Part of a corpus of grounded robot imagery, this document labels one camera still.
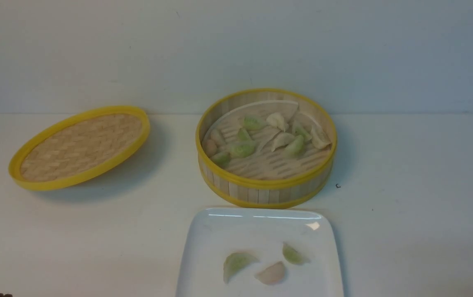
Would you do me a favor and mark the large green dumpling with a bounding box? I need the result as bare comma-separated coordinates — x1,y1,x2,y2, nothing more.
227,140,257,158

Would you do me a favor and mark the white square ceramic plate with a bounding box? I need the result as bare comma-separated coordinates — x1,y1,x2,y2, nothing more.
175,207,345,297

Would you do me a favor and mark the green dumpling left on plate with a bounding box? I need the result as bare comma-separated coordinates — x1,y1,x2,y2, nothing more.
223,252,259,284

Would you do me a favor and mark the green dumpling on plate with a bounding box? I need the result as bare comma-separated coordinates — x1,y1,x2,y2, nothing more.
223,252,259,284
282,242,310,265

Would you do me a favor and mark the green dumpling right on plate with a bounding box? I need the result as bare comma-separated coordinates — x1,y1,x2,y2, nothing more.
282,242,310,265

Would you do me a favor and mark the pink dumpling on plate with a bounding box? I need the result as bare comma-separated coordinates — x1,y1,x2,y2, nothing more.
255,261,287,285

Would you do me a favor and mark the small green dumpling steamer centre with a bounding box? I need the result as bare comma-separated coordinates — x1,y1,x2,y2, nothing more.
237,127,252,141

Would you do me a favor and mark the white dumpling steamer left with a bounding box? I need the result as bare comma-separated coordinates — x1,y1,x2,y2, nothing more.
209,128,226,147

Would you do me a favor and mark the white dumpling steamer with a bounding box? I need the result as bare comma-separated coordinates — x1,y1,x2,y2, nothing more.
310,125,332,150
265,112,289,133
209,128,226,147
271,132,295,152

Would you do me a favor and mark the pink dumpling steamer left edge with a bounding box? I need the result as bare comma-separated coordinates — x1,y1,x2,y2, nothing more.
202,139,218,158

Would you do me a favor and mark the green dumpling steamer top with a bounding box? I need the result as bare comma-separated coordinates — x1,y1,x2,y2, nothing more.
241,115,268,130

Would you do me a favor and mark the yellow rimmed bamboo steamer basket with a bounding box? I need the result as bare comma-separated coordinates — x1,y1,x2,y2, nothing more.
195,88,337,209

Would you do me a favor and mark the white dumpling steamer centre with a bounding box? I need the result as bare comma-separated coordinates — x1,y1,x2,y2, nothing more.
271,132,295,152

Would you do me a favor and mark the white dumpling steamer top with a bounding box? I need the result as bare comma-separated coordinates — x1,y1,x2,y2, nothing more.
265,112,289,133

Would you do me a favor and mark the white dumpling steamer far right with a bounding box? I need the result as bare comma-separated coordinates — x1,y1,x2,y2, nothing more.
310,125,332,150

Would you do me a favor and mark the yellow rimmed woven steamer lid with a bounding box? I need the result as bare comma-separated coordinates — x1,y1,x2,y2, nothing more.
8,106,151,191

